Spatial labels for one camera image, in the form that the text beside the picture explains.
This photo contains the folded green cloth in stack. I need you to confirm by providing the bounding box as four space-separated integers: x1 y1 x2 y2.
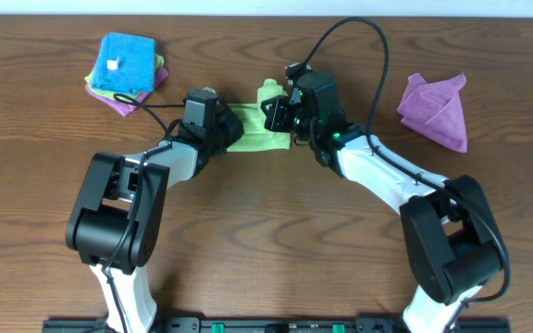
84 54 168 100

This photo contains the green microfiber cloth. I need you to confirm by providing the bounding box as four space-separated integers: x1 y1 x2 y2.
227 79 291 153

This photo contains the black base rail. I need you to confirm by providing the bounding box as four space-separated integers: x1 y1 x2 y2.
42 316 512 333

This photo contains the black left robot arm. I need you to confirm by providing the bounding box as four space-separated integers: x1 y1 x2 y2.
66 90 243 332

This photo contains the folded blue cloth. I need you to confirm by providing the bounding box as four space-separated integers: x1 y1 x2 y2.
91 32 155 94

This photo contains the folded purple cloth in stack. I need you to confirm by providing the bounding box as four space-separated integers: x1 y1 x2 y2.
85 73 169 117

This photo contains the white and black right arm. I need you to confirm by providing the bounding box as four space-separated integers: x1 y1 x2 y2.
260 96 511 332

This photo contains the crumpled purple cloth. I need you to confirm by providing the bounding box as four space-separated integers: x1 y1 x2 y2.
397 73 468 154

